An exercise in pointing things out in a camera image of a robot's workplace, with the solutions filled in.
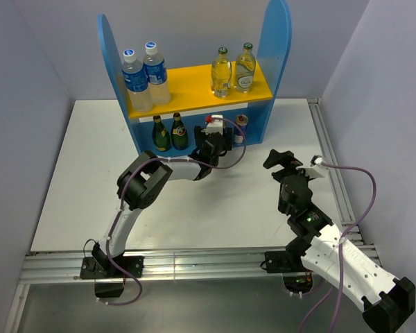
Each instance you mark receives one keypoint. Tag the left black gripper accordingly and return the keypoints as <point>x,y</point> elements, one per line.
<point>200,137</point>

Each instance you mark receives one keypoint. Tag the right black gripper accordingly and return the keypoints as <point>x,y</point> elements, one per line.
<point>286,159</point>

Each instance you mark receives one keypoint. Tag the blue Red Bull can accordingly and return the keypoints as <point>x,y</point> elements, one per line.
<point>240,128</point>

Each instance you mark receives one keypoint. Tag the green perrier bottle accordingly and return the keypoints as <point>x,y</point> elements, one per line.
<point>179,135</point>
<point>160,135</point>

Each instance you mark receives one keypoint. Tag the green Perrier bottle front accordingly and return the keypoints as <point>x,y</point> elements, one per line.
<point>160,135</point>

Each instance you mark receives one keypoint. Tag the clear Chang soda bottle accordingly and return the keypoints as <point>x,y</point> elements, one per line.
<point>245,66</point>
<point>221,74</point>

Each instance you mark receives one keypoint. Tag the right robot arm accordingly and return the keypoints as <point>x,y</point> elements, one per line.
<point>386,302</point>

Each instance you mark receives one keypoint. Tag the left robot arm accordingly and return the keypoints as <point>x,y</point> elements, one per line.
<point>138,188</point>

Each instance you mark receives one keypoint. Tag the blue and yellow wooden shelf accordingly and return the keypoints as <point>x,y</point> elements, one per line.
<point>189,86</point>

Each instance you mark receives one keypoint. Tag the right plastic water bottle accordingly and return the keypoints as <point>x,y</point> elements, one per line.
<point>156,72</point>

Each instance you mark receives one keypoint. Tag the plastic water bottle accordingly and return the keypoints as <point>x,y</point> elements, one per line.
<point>136,82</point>
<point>156,72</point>

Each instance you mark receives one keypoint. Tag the left plastic water bottle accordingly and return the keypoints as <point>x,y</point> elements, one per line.
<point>136,82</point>

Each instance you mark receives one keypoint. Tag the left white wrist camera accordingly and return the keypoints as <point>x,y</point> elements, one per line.
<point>214,125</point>

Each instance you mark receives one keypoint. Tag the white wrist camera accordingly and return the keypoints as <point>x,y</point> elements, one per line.
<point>214,125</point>
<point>316,169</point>

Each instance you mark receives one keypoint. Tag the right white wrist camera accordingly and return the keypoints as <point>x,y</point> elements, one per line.
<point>316,169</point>

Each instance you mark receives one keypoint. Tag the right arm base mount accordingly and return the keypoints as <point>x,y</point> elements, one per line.
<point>297,280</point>

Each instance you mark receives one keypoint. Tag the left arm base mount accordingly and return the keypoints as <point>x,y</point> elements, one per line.
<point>110,284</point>

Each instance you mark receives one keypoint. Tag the aluminium front rail frame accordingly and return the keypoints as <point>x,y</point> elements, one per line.
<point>182,291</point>

